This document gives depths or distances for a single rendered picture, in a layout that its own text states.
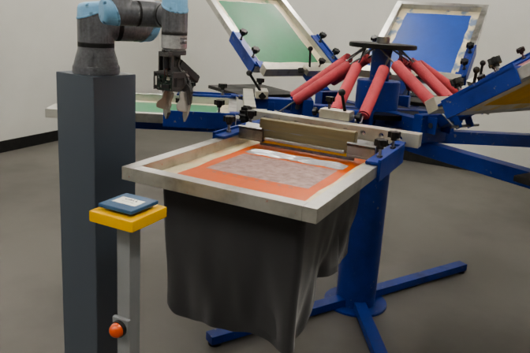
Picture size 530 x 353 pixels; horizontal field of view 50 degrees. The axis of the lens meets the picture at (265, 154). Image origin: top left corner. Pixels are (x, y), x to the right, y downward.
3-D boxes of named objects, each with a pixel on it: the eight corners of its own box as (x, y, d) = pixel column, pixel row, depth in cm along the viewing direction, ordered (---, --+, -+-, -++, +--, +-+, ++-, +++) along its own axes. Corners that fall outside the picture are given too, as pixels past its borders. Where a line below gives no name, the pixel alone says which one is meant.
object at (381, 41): (382, 331, 267) (417, 40, 235) (304, 307, 285) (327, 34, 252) (402, 296, 302) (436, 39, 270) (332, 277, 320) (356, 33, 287)
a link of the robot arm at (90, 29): (72, 40, 186) (71, -2, 182) (112, 41, 193) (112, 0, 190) (82, 43, 176) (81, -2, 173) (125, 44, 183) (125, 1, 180)
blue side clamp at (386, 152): (378, 182, 174) (381, 160, 172) (363, 179, 176) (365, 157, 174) (402, 162, 200) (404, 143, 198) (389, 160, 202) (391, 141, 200)
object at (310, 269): (296, 353, 155) (307, 206, 144) (283, 349, 156) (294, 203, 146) (350, 287, 195) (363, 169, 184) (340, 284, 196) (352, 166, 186)
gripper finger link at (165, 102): (149, 117, 171) (156, 88, 168) (162, 114, 176) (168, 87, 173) (157, 120, 170) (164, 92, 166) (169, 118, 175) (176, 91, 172)
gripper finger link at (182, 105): (174, 124, 167) (168, 93, 166) (186, 121, 172) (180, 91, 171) (183, 123, 165) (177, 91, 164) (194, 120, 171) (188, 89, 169)
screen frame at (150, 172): (315, 224, 132) (317, 209, 131) (121, 179, 157) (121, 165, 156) (400, 158, 200) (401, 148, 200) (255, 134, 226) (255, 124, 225)
